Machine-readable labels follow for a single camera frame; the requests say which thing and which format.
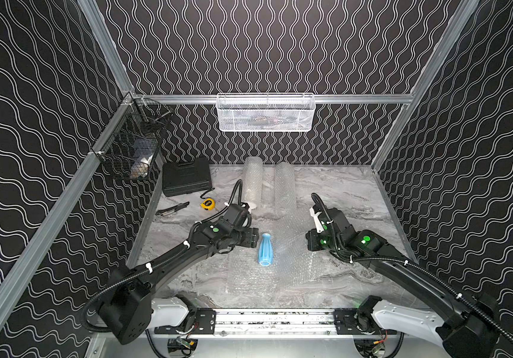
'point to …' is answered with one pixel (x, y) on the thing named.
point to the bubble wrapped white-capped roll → (253, 182)
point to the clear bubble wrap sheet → (294, 272)
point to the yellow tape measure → (208, 203)
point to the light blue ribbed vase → (265, 250)
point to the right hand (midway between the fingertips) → (307, 234)
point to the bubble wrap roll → (285, 191)
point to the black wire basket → (128, 146)
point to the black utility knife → (171, 210)
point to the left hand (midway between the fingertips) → (252, 232)
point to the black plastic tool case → (180, 178)
